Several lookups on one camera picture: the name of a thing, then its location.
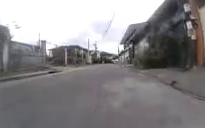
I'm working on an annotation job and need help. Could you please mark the low building with columns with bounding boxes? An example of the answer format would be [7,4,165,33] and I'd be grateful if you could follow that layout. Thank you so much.
[48,44,93,66]

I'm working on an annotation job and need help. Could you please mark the grey asphalt road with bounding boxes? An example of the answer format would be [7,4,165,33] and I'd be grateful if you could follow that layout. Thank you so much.
[0,63,205,128]

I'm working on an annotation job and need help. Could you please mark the dark roofed building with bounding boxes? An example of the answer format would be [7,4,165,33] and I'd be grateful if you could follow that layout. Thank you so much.
[118,0,199,69]

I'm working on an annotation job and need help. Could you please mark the bush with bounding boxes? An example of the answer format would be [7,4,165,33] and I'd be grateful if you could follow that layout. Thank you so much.
[136,33,188,70]

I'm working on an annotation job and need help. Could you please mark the grey concrete pavement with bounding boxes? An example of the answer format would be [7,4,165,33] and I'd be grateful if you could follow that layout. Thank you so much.
[0,64,78,85]
[129,64,205,104]

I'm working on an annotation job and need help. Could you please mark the brown pole with meters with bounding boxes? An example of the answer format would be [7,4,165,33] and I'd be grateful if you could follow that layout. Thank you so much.
[183,0,205,69]

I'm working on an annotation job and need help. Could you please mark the overhead wires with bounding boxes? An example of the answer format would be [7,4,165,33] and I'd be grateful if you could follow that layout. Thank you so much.
[101,11,117,41]

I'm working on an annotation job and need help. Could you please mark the grey concrete wall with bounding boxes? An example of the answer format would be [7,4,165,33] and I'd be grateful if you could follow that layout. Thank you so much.
[0,24,48,76]

